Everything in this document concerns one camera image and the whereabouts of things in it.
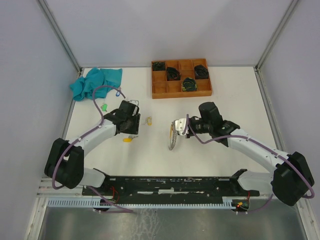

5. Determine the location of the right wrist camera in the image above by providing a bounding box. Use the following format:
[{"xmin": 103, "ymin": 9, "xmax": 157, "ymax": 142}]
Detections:
[{"xmin": 173, "ymin": 118, "xmax": 189, "ymax": 136}]

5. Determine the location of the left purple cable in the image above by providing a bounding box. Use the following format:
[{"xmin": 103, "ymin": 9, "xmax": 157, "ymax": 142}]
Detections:
[{"xmin": 51, "ymin": 85, "xmax": 135, "ymax": 215}]

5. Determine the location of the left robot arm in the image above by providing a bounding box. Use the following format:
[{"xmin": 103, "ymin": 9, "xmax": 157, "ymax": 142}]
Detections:
[{"xmin": 44, "ymin": 100, "xmax": 141, "ymax": 195}]

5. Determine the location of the metal keyring organizer yellow handle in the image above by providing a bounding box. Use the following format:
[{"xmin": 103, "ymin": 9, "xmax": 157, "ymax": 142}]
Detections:
[{"xmin": 168, "ymin": 121, "xmax": 178, "ymax": 151}]

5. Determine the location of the teal cloth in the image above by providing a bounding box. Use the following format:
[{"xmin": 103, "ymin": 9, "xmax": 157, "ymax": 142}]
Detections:
[{"xmin": 69, "ymin": 67, "xmax": 123, "ymax": 102}]

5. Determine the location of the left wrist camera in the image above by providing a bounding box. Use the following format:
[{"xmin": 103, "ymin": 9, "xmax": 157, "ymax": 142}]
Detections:
[{"xmin": 127, "ymin": 99, "xmax": 140, "ymax": 115}]

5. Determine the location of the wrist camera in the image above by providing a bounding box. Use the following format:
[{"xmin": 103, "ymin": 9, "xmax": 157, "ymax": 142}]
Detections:
[
  {"xmin": 127, "ymin": 99, "xmax": 140, "ymax": 115},
  {"xmin": 173, "ymin": 118, "xmax": 189, "ymax": 136}
]

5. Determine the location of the rolled dark fabric red pattern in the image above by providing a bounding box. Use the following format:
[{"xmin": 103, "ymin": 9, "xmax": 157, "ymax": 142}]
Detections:
[{"xmin": 166, "ymin": 67, "xmax": 181, "ymax": 81}]

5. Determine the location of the aluminium frame post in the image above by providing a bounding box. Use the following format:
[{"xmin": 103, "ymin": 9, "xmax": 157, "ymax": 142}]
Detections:
[
  {"xmin": 36, "ymin": 0, "xmax": 82, "ymax": 75},
  {"xmin": 255, "ymin": 0, "xmax": 301, "ymax": 71}
]

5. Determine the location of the purple cable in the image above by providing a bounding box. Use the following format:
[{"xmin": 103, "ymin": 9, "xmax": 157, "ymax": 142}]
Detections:
[
  {"xmin": 51, "ymin": 85, "xmax": 135, "ymax": 215},
  {"xmin": 186, "ymin": 114, "xmax": 316, "ymax": 215}
]

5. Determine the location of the right aluminium frame post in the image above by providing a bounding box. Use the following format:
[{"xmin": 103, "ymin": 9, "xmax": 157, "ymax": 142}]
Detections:
[{"xmin": 255, "ymin": 0, "xmax": 301, "ymax": 71}]

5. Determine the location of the key with blue tag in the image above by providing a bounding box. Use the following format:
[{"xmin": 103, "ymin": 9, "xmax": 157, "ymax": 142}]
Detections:
[{"xmin": 115, "ymin": 87, "xmax": 122, "ymax": 97}]

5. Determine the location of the key with yellow framed tag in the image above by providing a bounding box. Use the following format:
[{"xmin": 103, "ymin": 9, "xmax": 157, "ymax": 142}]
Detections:
[{"xmin": 143, "ymin": 116, "xmax": 152, "ymax": 126}]

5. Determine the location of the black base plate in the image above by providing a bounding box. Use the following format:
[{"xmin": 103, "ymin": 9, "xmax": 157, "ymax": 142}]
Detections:
[{"xmin": 96, "ymin": 176, "xmax": 260, "ymax": 204}]

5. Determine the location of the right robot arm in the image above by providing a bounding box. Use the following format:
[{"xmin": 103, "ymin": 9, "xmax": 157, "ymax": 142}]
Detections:
[{"xmin": 178, "ymin": 102, "xmax": 315, "ymax": 206}]

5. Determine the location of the rolled dark fabric far left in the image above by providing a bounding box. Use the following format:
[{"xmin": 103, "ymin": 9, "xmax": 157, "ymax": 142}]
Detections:
[{"xmin": 152, "ymin": 61, "xmax": 166, "ymax": 72}]

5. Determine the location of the rolled dark fabric right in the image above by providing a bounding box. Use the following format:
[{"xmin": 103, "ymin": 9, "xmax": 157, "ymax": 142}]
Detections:
[{"xmin": 194, "ymin": 64, "xmax": 209, "ymax": 80}]

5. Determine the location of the wooden compartment tray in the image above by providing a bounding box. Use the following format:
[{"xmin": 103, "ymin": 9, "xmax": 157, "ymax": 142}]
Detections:
[{"xmin": 151, "ymin": 58, "xmax": 213, "ymax": 99}]

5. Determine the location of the left aluminium frame post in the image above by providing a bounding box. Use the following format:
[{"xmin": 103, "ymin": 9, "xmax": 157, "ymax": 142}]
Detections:
[{"xmin": 36, "ymin": 0, "xmax": 82, "ymax": 75}]

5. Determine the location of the white cable duct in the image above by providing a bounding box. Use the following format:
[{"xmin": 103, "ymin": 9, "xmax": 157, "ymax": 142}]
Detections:
[{"xmin": 47, "ymin": 197, "xmax": 236, "ymax": 210}]

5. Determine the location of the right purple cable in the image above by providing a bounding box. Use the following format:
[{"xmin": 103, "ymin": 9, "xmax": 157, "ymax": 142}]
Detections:
[{"xmin": 186, "ymin": 114, "xmax": 316, "ymax": 215}]

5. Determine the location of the key with solid yellow tag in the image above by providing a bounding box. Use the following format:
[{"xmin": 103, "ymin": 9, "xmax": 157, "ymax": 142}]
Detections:
[{"xmin": 123, "ymin": 135, "xmax": 139, "ymax": 143}]

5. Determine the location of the key with green tag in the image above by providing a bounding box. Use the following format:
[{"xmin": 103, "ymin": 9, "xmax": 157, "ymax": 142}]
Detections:
[{"xmin": 100, "ymin": 103, "xmax": 108, "ymax": 112}]

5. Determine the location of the rolled dark fabric green pattern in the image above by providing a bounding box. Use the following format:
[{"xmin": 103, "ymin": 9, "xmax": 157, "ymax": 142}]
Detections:
[{"xmin": 181, "ymin": 77, "xmax": 198, "ymax": 92}]

